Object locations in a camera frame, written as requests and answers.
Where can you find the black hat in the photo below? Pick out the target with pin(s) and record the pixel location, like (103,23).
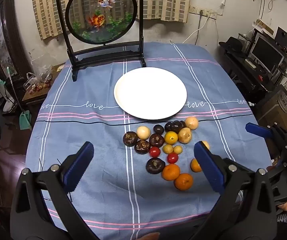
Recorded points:
(232,44)

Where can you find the round goldfish screen black stand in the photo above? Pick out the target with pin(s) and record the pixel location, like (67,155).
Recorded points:
(101,12)

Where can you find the red cherry tomato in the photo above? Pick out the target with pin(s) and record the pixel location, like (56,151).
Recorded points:
(154,151)
(172,157)

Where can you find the large tan longan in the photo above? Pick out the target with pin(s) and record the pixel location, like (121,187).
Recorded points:
(185,135)
(191,123)

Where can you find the small wooden side table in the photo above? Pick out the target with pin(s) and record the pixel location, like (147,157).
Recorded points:
(39,97)

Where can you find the dark wooden cabinet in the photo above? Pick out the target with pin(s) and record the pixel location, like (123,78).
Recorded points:
(1,35)

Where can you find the black mesh chair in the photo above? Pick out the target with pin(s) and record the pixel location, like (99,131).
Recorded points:
(276,110)

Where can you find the computer monitor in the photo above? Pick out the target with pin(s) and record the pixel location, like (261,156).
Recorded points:
(266,52)

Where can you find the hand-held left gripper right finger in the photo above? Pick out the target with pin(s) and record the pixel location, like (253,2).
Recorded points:
(208,167)

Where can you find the beige checked curtain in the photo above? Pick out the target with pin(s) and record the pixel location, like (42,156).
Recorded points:
(163,0)

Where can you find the pile of red dates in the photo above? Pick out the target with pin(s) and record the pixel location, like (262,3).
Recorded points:
(39,86)

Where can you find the blue striped tablecloth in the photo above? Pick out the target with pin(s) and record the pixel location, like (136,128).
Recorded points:
(108,180)

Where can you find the black speaker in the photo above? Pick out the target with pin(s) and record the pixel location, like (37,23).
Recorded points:
(283,37)

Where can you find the small tan longan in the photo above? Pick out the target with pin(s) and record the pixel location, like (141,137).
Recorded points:
(206,145)
(168,148)
(177,149)

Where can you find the clear plastic bag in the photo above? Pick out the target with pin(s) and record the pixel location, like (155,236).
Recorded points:
(42,66)

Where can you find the black computer desk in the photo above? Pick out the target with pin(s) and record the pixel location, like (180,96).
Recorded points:
(243,77)

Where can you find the yellow orange tomato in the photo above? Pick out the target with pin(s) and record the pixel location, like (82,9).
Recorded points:
(195,166)

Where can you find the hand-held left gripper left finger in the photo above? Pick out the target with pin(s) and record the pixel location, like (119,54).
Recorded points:
(79,165)

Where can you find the flat cardboard box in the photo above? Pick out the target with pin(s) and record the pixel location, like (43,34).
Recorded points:
(263,26)

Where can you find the pale cream longan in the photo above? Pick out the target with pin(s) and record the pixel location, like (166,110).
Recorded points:
(143,132)

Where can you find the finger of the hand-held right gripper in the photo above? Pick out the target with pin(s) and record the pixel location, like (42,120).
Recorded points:
(286,182)
(258,129)

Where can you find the white round plate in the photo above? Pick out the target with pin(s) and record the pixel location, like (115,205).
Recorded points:
(149,92)

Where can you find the white wall power strip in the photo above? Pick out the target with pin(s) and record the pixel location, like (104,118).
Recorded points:
(203,11)

